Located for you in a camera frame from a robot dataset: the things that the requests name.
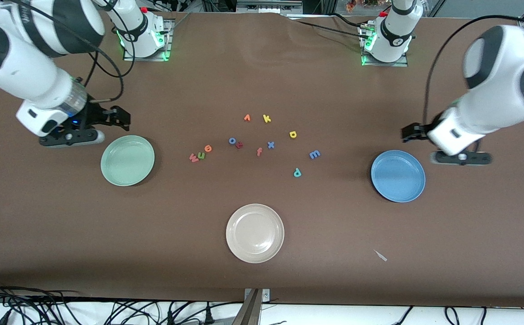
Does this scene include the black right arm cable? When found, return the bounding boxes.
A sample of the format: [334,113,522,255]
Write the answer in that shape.
[0,0,125,104]

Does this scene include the orange artificial flowers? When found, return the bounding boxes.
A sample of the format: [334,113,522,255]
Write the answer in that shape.
[345,0,380,12]

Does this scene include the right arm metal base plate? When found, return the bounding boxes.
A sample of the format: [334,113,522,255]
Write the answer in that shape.
[123,19,173,62]

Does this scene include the brown table cover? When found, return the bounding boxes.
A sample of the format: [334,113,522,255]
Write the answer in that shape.
[0,7,524,307]

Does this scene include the aluminium frame profile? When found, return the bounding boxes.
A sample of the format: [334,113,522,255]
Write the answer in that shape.
[236,0,304,15]

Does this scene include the grey metal camera pole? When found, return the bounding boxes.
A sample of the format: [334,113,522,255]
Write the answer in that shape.
[232,288,271,325]

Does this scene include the green plate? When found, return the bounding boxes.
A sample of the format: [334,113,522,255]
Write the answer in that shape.
[101,135,155,187]

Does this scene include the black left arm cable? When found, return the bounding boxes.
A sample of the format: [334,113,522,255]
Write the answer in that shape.
[423,14,524,127]

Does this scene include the blue plate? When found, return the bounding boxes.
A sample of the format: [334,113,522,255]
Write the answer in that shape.
[371,150,426,203]

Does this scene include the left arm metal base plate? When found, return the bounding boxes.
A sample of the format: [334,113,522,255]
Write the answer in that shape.
[360,25,409,67]

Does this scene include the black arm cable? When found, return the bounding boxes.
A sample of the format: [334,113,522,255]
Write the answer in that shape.
[423,14,524,127]
[0,0,125,104]

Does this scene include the black table cable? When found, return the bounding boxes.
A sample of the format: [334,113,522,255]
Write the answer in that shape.
[327,12,371,28]
[296,20,364,34]

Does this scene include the beige plate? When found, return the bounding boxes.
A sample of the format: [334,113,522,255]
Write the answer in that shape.
[226,204,285,264]

